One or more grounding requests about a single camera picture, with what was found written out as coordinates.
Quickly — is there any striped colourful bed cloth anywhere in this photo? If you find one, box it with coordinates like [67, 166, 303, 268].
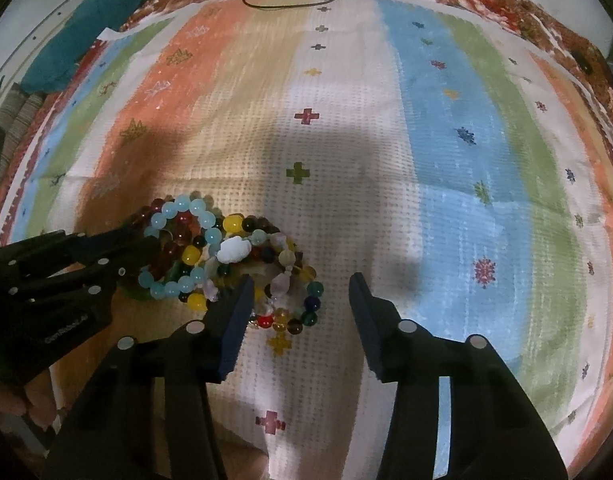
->
[0, 0, 613, 479]

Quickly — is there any dark red bead bracelet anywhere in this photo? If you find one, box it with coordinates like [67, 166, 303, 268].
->
[130, 190, 213, 281]

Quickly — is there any striped grey mattress edge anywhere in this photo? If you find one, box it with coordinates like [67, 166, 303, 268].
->
[0, 84, 46, 182]

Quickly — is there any teal pillow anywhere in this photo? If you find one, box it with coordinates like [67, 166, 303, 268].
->
[20, 0, 146, 94]

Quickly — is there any person's left hand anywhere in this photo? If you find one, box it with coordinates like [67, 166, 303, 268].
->
[0, 370, 57, 429]

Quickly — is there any yellow and dark bead bracelet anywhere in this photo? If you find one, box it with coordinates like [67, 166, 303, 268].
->
[178, 212, 317, 312]

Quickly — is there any white cloud-shaped charm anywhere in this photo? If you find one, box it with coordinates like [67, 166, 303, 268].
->
[216, 236, 252, 264]

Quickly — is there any multicolour bead bracelet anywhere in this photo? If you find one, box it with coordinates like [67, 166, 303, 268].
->
[246, 228, 325, 336]

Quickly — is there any light blue bead bracelet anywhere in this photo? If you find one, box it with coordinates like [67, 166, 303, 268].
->
[137, 194, 224, 302]

